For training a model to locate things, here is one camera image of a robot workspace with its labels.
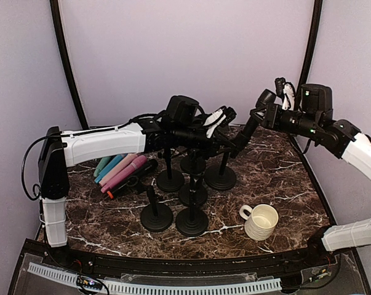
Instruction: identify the beige microphone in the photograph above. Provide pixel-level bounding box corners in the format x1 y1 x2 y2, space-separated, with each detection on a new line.
99 154 138 186

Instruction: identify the black stand of beige microphone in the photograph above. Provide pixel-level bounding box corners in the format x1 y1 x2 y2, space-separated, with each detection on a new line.
178 172 208 207

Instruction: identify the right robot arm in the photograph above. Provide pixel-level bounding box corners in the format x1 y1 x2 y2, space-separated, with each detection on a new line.
250 84 371 267

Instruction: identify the tall black microphone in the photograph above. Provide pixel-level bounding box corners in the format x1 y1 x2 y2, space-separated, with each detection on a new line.
106 159 158 199

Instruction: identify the black stand of green microphone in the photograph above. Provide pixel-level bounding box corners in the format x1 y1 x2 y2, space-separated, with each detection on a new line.
175 197 209 237

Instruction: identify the black corner post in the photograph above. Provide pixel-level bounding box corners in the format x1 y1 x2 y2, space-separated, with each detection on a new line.
298 0 323 87
49 0 89 130

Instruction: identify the black stand of tall microphone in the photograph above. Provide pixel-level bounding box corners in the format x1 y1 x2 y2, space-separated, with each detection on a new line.
180 149 206 175

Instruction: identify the mint green microphone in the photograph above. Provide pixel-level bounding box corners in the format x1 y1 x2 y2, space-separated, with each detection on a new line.
94 156 112 178

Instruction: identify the white cable duct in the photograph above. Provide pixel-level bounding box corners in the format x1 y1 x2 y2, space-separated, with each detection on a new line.
27 262 282 294

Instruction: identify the cream ribbed mug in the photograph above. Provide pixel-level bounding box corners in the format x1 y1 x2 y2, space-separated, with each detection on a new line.
239 204 279 242

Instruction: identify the pink microphone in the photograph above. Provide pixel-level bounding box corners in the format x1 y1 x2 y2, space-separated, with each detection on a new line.
101 154 147 193

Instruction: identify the black stand of pink microphone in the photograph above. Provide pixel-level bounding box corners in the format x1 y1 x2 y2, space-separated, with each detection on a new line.
156 147 185 192

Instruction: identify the black right corner post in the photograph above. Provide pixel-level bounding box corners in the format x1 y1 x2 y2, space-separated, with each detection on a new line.
298 0 323 87

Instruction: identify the black stand of blue microphone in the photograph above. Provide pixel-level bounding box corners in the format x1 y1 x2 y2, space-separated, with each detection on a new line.
131 181 174 232

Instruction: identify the black front rail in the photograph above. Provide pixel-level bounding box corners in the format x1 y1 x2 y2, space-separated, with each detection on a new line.
31 243 337 277

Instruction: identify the black stand of small microphone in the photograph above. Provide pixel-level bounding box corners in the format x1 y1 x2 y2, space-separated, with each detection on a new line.
204 147 237 191

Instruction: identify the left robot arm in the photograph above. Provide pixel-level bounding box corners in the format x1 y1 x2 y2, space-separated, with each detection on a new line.
29 95 236 268

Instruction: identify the black left corner post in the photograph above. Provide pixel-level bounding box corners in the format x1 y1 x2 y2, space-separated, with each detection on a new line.
49 0 89 130

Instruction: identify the blue microphone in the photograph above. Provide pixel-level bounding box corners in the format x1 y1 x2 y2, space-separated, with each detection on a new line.
94 154 127 183

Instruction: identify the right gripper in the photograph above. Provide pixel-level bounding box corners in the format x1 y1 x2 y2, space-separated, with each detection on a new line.
252 101 321 139

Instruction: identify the small black microphone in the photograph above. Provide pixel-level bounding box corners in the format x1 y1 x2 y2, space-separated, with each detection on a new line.
230 89 276 159

